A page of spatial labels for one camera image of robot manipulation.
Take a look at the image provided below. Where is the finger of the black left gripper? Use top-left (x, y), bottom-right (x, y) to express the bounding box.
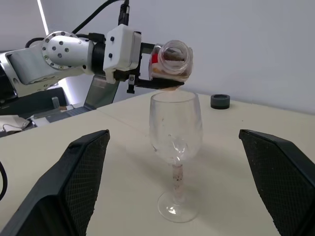
top-left (142, 42), bottom-right (158, 54)
top-left (134, 77), bottom-right (185, 90)

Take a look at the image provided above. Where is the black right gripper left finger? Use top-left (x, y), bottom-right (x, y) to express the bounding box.
top-left (0, 129), bottom-right (111, 236)

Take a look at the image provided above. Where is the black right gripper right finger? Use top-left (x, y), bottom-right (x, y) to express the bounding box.
top-left (238, 129), bottom-right (315, 236)

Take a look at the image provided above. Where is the clear jar with white lid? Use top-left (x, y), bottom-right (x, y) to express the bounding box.
top-left (148, 39), bottom-right (194, 92)

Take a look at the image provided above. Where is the clear wine glass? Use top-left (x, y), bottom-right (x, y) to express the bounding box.
top-left (149, 92), bottom-right (204, 224)

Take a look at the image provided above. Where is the dark open laptop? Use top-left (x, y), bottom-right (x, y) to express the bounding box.
top-left (61, 75), bottom-right (119, 116)

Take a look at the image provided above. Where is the dark grey round puck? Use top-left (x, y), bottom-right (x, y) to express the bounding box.
top-left (210, 93), bottom-right (230, 110)

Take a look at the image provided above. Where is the black desk equipment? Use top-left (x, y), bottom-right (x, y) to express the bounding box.
top-left (0, 86), bottom-right (66, 121)

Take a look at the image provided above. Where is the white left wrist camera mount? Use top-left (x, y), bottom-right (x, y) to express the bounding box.
top-left (102, 24), bottom-right (143, 85)

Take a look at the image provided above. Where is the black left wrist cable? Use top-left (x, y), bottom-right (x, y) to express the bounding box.
top-left (71, 0), bottom-right (130, 34)

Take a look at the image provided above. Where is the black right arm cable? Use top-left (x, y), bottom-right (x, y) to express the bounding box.
top-left (0, 161), bottom-right (8, 200)

